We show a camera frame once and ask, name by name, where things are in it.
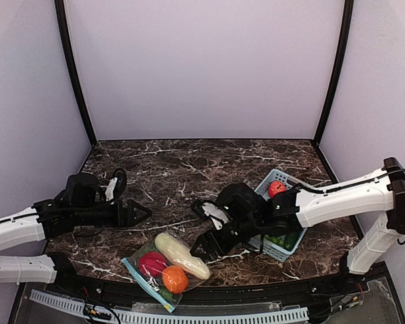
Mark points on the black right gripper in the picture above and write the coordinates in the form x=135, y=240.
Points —
x=217, y=241

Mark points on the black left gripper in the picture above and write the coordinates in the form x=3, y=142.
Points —
x=122, y=213

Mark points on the white radish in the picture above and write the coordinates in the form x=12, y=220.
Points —
x=177, y=253

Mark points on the clear zip top bag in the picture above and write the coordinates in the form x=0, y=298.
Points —
x=151, y=285

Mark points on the orange fruit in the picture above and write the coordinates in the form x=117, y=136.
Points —
x=175, y=279

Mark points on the red tomato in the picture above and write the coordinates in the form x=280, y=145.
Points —
x=152, y=264

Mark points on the green leafy vegetable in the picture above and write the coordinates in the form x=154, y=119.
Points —
x=168, y=296

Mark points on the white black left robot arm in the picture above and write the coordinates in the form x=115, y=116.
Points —
x=81, y=203

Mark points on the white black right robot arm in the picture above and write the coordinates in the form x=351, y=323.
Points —
x=244, y=214

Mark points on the light blue plastic basket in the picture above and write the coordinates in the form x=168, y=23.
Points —
x=282, y=247

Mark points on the green grapes bunch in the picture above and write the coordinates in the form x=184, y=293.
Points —
x=279, y=241

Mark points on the green cucumber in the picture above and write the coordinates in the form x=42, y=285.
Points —
x=290, y=240

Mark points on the pink red apple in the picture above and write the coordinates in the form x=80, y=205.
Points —
x=275, y=188

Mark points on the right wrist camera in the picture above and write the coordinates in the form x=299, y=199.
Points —
x=209, y=210

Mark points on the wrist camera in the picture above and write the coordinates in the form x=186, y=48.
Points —
x=116, y=186
x=209, y=210

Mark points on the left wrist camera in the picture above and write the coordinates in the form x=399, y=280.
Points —
x=116, y=186

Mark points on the black front rail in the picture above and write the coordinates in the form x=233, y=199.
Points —
x=305, y=292

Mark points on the white slotted cable duct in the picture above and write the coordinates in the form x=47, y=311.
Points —
x=270, y=312

